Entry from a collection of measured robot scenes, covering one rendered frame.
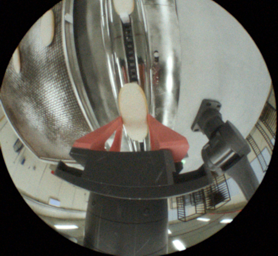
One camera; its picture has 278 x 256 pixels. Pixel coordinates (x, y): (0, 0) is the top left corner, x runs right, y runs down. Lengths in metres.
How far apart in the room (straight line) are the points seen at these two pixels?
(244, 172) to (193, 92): 0.24
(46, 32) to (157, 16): 0.20
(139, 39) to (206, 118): 0.24
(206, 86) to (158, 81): 0.15
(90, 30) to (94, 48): 0.05
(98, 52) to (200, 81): 0.26
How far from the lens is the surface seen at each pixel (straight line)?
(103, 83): 0.23
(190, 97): 0.26
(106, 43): 0.17
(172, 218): 7.43
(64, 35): 0.18
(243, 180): 0.28
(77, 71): 0.18
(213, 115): 0.27
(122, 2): 0.21
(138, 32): 0.18
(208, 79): 0.27
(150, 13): 0.19
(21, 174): 4.01
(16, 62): 0.33
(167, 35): 0.17
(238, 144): 0.21
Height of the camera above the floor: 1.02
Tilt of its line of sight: 53 degrees down
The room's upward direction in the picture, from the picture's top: 177 degrees counter-clockwise
